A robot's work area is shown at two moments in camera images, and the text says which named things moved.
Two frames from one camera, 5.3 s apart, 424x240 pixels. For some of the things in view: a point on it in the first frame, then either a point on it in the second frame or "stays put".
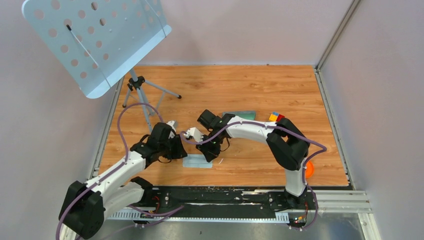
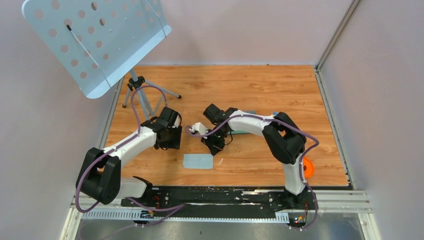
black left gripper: (179, 152) → (175, 144)
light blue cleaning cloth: (196, 161) stays put
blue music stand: (98, 41) stays put
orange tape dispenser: (309, 170) stays put
